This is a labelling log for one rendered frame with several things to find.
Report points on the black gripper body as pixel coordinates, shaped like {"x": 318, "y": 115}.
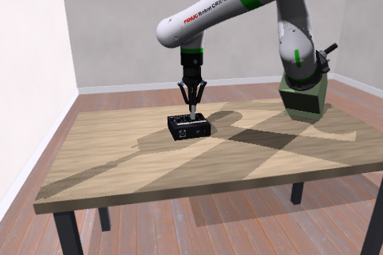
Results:
{"x": 189, "y": 73}

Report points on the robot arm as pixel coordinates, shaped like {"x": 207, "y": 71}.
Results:
{"x": 299, "y": 58}

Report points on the black lighting desk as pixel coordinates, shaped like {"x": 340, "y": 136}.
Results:
{"x": 183, "y": 127}

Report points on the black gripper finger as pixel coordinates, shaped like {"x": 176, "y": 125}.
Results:
{"x": 197, "y": 99}
{"x": 189, "y": 99}

